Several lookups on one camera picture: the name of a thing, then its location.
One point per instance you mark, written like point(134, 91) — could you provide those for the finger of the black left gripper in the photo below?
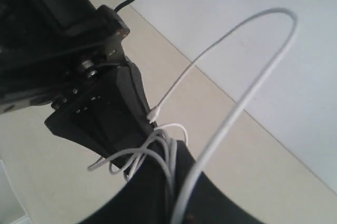
point(97, 118)
point(130, 86)

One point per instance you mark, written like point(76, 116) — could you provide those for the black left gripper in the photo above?
point(47, 45)

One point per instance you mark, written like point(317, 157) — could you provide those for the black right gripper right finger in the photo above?
point(207, 203)

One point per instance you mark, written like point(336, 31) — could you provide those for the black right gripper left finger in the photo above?
point(144, 199)

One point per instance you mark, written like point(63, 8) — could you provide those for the clear plastic storage case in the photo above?
point(11, 209)

